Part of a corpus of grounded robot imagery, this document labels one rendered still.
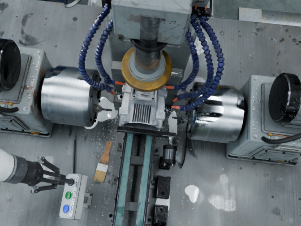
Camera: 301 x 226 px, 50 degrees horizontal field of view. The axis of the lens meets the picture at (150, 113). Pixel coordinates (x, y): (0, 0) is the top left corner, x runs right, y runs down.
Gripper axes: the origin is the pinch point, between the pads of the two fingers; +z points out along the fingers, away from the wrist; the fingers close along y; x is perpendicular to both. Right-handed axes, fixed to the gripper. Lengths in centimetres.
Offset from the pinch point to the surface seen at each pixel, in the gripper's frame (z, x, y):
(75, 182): 4.2, -2.2, 0.1
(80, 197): 7.2, -3.4, -5.4
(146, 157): 31.9, -15.6, 15.8
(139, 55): -18, -40, 37
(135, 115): 13.9, -19.5, 29.6
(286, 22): 165, -58, 162
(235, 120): 31, -56, 30
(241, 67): 67, -48, 73
